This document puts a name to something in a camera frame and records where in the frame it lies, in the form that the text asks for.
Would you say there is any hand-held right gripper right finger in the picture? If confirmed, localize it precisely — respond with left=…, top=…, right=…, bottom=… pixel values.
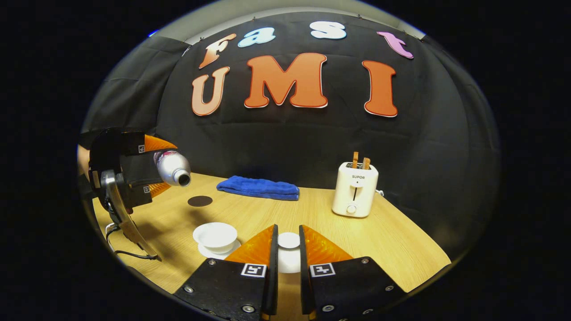
left=299, top=224, right=407, bottom=321

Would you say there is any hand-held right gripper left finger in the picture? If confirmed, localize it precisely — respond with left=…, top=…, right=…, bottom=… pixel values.
left=173, top=224, right=279, bottom=321

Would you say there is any white teacup lid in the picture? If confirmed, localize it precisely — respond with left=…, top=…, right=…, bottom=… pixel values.
left=277, top=232, right=302, bottom=273

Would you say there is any silver water bottle red label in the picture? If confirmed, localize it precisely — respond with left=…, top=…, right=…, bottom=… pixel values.
left=153, top=150, right=192, bottom=187

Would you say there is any white teacup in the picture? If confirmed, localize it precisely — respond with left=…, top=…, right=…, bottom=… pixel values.
left=193, top=222, right=238, bottom=255

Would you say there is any blue folded towel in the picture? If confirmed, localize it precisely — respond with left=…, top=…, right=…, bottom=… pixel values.
left=216, top=175, right=300, bottom=201

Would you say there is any white toaster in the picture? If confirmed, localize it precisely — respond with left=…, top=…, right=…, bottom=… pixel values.
left=331, top=161, right=379, bottom=218

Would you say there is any black backdrop cloth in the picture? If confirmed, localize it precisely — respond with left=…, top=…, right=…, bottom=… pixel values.
left=80, top=11, right=502, bottom=255

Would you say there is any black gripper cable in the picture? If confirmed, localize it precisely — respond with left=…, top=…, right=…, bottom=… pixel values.
left=105, top=222, right=157, bottom=260

